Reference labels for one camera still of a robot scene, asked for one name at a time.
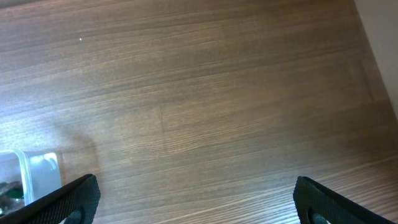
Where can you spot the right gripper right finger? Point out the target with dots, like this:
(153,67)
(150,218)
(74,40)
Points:
(316,203)

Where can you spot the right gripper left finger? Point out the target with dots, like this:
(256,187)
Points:
(75,202)

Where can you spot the green handled screwdriver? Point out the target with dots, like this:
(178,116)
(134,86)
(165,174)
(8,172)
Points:
(15,194)

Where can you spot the clear plastic container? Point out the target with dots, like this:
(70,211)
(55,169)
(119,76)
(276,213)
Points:
(36,173)

